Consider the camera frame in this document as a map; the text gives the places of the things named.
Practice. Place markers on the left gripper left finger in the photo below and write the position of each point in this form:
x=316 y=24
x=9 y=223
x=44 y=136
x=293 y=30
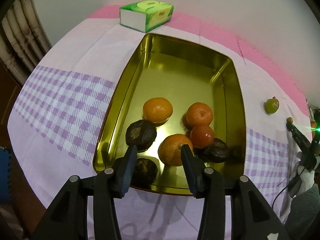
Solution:
x=66 y=216

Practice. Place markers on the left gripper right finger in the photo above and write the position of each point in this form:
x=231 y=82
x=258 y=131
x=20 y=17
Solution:
x=251 y=215

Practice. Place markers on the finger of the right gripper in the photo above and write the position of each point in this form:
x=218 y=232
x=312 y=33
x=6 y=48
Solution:
x=300 y=139

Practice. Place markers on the green tomato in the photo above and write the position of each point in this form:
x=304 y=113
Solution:
x=270 y=106

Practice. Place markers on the red tomato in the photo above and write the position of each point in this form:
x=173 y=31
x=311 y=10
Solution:
x=276 y=100
x=202 y=136

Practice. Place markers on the small dark passion fruit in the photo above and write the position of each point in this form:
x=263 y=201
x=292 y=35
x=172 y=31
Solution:
x=217 y=152

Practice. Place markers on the dark mangosteen with stem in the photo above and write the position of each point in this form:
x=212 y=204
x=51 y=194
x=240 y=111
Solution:
x=145 y=173

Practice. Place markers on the orange mandarin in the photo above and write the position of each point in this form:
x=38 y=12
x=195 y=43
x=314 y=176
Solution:
x=199 y=114
x=157 y=110
x=169 y=151

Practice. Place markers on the large dark mangosteen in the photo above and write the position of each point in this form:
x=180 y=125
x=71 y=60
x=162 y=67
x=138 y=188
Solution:
x=142 y=134

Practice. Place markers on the gloved right hand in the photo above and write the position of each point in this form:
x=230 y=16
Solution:
x=302 y=179

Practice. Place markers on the blue foam floor mat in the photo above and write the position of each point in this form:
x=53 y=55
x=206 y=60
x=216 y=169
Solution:
x=5 y=182

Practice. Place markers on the beige patterned curtain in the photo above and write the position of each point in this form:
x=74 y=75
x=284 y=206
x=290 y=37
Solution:
x=23 y=40

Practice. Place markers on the green tissue pack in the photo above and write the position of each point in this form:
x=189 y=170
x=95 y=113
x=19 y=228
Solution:
x=145 y=16

